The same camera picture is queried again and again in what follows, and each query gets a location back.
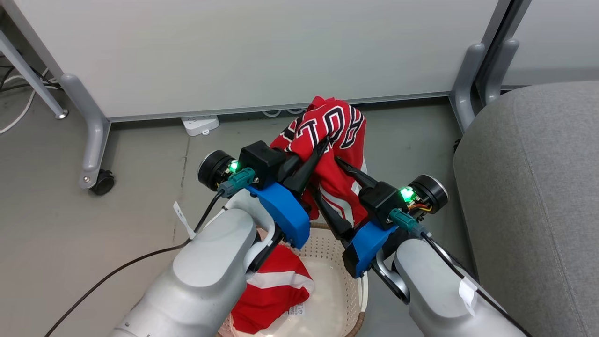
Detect black floor cables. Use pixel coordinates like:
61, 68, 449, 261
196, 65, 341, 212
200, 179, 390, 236
0, 66, 61, 93

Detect white left cable tag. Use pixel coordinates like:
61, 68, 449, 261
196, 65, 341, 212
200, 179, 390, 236
173, 201, 197, 240

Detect grey metal table leg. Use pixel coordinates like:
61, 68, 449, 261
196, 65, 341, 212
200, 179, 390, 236
0, 30, 69, 120

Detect grey partition foot with caster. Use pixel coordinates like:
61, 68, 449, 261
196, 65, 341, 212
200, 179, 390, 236
60, 73, 111, 189

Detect grey fabric sofa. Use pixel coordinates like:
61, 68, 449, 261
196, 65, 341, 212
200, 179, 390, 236
453, 81, 599, 337

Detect white floor cable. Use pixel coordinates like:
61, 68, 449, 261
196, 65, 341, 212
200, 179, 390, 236
0, 68, 50, 135

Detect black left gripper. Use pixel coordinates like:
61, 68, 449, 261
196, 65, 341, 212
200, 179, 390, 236
197, 136, 331, 196

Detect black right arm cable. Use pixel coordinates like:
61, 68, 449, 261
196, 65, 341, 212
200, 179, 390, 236
419, 232, 534, 337

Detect teal left cable connector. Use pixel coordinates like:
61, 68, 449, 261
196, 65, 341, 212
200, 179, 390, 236
218, 168, 256, 198

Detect red basketball jersey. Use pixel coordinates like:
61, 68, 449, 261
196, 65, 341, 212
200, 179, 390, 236
231, 96, 368, 335

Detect narrow white partition panel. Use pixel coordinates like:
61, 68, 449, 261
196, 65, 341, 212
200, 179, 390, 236
501, 0, 599, 87

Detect white power strip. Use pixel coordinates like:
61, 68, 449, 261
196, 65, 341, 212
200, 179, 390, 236
181, 115, 220, 137

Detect black caster wheel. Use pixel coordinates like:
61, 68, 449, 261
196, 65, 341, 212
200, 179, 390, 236
90, 169, 116, 196

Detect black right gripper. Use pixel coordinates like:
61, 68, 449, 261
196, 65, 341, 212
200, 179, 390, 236
311, 157, 449, 242

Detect large white partition panel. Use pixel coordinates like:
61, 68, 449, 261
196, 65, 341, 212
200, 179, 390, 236
2, 0, 513, 123

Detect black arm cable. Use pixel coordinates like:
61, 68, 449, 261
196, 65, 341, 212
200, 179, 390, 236
44, 190, 225, 337
419, 232, 534, 337

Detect white cable tag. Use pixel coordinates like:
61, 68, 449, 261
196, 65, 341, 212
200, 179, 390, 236
459, 278, 478, 316
173, 201, 197, 240

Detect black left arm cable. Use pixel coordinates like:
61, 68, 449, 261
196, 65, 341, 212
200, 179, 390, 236
44, 190, 225, 337

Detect white right cable tag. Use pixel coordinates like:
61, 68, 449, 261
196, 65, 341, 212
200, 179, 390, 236
459, 278, 478, 316

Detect white coiled cable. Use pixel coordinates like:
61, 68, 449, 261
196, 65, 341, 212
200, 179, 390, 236
262, 108, 307, 117

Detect teal right cable connector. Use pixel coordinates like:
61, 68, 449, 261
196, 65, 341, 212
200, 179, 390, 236
389, 208, 424, 234

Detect cream perforated laundry basket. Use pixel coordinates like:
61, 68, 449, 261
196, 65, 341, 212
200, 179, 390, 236
218, 222, 369, 337

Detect teal cable connector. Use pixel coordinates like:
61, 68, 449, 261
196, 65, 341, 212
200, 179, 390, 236
218, 168, 256, 198
389, 208, 424, 234

